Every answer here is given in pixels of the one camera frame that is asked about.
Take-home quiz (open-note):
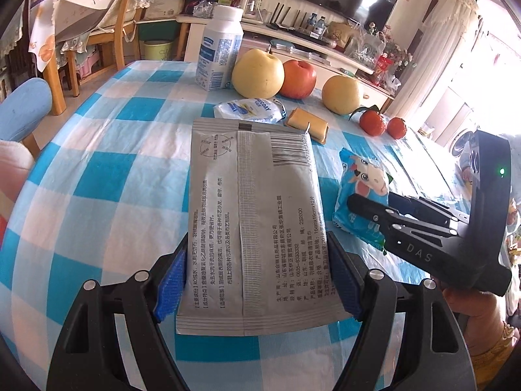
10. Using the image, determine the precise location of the grey printed packet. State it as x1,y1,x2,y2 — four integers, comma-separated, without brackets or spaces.
176,118,354,337

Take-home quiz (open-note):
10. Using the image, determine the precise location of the clear water kettle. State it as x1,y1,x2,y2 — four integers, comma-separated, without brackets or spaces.
240,0,265,19

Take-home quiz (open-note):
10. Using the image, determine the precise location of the wooden chair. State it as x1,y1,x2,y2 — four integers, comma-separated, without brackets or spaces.
65,0,143,98

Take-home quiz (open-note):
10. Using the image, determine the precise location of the cream printed cloth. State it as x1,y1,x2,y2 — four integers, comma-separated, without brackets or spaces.
55,0,131,43

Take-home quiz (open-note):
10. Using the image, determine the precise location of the white washing machine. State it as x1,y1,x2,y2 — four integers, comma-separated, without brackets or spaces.
450,128,475,159

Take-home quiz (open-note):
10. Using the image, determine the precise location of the small yellow pear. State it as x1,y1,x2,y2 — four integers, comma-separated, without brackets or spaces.
321,75,364,115

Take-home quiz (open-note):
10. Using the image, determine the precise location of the blue checked tablecloth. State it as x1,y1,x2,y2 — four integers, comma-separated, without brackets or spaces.
0,60,514,391

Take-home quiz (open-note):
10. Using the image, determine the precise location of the person's right forearm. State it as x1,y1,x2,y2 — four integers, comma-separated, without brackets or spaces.
472,320,517,379

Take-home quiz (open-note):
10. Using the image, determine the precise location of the green trash bin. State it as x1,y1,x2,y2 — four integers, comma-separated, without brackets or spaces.
142,40,175,61

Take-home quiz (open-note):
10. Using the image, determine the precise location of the white blue tissue packet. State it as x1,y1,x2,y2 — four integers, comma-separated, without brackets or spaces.
214,98,288,125

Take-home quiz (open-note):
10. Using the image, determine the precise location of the red apple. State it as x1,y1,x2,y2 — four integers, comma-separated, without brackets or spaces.
280,59,317,99

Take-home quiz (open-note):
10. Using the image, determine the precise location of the cream television cabinet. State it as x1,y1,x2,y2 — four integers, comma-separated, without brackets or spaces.
177,14,395,110

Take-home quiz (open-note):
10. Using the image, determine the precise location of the blue padded chair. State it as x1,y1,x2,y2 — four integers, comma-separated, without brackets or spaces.
0,78,53,143

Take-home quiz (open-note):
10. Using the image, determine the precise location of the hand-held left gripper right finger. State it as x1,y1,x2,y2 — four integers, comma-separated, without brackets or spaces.
328,232,477,391

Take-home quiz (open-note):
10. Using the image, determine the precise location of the left red tomato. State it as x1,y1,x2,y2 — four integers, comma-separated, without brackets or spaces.
359,108,387,136

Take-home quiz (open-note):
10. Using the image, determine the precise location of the white plastic milk bottle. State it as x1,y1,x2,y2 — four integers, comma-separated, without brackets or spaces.
195,5,244,92

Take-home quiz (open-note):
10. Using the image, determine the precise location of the large yellow pear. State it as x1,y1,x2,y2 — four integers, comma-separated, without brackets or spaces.
232,48,285,99

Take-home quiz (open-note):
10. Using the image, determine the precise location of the lace covered air conditioner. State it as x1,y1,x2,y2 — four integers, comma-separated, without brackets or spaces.
391,0,481,119

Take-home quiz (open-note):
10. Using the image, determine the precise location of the black router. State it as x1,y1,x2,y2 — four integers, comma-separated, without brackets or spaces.
269,3,296,31

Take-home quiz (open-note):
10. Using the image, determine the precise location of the wrapped yellow cake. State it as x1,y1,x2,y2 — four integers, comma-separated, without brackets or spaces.
285,108,330,144

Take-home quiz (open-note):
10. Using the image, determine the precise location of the white padded chair back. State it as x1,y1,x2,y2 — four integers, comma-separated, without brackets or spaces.
0,140,35,204

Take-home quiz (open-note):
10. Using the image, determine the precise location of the red tomato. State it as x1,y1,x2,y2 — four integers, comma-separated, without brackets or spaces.
359,108,387,136
387,117,408,140

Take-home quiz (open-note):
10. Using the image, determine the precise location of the blue cow print packet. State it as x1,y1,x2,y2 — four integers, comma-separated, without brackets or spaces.
331,148,393,250

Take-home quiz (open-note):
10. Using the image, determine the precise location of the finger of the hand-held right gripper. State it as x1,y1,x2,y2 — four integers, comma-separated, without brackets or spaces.
347,194,460,239
388,193,469,229

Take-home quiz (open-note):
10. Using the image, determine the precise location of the cardboard box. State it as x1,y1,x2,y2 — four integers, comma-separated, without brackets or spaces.
144,0,186,21

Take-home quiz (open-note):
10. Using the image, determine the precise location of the clear plastic bag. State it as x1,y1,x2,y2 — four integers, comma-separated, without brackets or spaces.
346,28,385,66

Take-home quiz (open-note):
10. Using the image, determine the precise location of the person's right hand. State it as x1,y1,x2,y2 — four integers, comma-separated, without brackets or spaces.
443,287,509,330

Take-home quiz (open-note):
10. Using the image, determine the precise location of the right red tomato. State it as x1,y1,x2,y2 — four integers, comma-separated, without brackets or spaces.
387,117,408,140

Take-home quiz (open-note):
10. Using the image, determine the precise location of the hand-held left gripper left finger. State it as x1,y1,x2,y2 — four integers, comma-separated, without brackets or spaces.
47,232,190,391

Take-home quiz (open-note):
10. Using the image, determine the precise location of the red gift bag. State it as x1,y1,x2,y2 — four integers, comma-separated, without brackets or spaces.
374,55,393,86

